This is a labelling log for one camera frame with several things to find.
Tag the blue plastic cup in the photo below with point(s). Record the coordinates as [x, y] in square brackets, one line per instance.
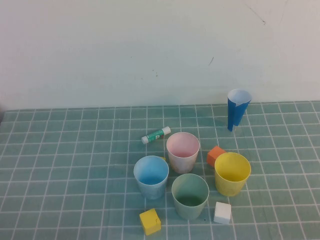
[150, 172]

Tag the orange foam cube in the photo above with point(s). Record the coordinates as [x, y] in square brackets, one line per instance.
[213, 153]

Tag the green grid tablecloth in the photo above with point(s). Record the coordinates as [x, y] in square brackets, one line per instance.
[75, 155]

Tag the white foam cube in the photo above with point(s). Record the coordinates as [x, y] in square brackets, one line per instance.
[222, 212]

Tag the yellow plastic cup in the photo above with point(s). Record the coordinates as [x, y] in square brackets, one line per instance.
[231, 170]

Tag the smooth yellow foam cube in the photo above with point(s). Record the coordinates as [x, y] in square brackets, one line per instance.
[163, 158]

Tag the notched yellow foam cube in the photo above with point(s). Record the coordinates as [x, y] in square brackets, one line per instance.
[149, 222]

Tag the green and white glue stick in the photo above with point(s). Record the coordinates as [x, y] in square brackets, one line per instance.
[155, 135]

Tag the pink plastic cup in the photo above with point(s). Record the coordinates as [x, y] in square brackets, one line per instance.
[182, 147]

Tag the green plastic cup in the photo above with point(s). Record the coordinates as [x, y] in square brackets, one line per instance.
[190, 192]

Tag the blue paper cone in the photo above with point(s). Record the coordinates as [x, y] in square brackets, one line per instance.
[233, 115]

